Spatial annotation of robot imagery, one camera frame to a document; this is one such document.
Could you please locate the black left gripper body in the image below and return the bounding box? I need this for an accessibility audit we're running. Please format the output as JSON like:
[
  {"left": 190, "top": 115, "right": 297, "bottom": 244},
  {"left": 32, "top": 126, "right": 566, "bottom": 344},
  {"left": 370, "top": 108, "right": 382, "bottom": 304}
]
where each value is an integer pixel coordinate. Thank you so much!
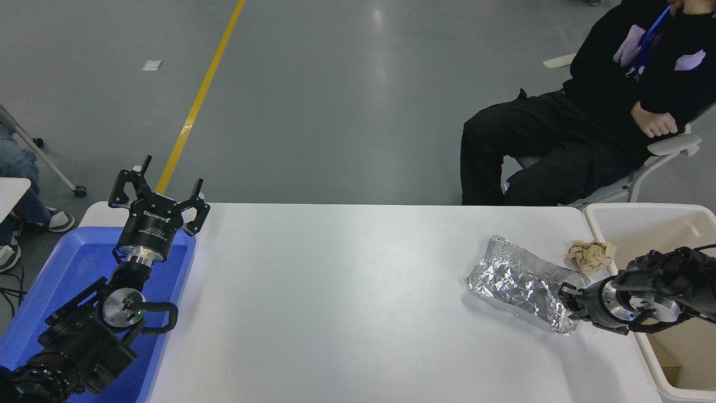
[{"left": 115, "top": 201, "right": 189, "bottom": 263}]

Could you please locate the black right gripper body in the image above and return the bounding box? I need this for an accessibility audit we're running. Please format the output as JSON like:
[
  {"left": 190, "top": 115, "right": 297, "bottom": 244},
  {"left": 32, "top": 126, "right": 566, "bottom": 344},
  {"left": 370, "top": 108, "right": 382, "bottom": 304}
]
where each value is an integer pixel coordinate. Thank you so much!
[{"left": 577, "top": 282, "right": 607, "bottom": 328}]

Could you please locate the silver foil tray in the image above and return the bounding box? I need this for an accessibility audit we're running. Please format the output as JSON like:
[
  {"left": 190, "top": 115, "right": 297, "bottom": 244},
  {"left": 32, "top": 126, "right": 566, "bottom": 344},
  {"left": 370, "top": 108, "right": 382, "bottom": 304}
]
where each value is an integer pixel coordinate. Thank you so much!
[{"left": 465, "top": 235, "right": 591, "bottom": 335}]

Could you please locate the person's hand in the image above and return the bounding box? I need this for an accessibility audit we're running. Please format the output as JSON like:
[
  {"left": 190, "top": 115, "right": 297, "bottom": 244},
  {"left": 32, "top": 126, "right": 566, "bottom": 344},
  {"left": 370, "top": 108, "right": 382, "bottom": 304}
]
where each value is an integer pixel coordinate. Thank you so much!
[{"left": 631, "top": 101, "right": 679, "bottom": 139}]

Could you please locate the crumpled tan paper ball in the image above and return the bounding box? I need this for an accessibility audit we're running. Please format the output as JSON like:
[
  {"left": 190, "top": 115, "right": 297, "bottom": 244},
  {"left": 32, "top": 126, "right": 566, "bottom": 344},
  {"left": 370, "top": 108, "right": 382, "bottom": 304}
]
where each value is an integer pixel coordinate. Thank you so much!
[{"left": 566, "top": 240, "right": 618, "bottom": 275}]

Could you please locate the grey metal stand with casters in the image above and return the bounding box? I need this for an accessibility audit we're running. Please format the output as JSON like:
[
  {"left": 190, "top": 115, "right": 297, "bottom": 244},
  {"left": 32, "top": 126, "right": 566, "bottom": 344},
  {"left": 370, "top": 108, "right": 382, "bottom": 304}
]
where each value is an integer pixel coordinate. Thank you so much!
[{"left": 0, "top": 104, "right": 88, "bottom": 198}]

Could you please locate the blue plastic tray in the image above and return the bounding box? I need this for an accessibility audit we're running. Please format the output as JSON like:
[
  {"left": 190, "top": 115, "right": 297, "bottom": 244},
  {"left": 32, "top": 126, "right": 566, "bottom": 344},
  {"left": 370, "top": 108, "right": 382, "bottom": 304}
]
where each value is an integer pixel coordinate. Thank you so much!
[{"left": 0, "top": 226, "right": 197, "bottom": 403}]

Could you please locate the large pale plastic bin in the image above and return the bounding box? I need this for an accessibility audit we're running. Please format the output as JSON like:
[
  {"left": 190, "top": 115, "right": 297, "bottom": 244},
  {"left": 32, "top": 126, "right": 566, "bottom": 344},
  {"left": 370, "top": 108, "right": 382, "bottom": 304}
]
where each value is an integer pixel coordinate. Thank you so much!
[{"left": 583, "top": 203, "right": 716, "bottom": 403}]

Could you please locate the person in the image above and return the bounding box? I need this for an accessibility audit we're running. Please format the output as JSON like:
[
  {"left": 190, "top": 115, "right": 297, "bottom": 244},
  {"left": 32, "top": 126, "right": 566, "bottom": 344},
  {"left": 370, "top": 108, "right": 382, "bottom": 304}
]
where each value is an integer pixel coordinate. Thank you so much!
[
  {"left": 460, "top": 0, "right": 716, "bottom": 206},
  {"left": 0, "top": 123, "right": 77, "bottom": 273}
]

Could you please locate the small white table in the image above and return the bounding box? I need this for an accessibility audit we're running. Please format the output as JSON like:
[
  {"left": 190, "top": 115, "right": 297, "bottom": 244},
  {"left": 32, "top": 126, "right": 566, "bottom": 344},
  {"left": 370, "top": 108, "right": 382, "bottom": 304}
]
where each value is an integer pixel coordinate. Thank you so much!
[{"left": 0, "top": 177, "right": 31, "bottom": 223}]

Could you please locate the blue lanyard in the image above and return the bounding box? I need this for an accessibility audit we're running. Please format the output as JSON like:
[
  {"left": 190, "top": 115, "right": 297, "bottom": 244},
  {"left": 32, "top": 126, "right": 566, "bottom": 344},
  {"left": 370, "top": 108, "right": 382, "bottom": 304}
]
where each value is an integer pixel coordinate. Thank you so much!
[{"left": 637, "top": 4, "right": 673, "bottom": 71}]

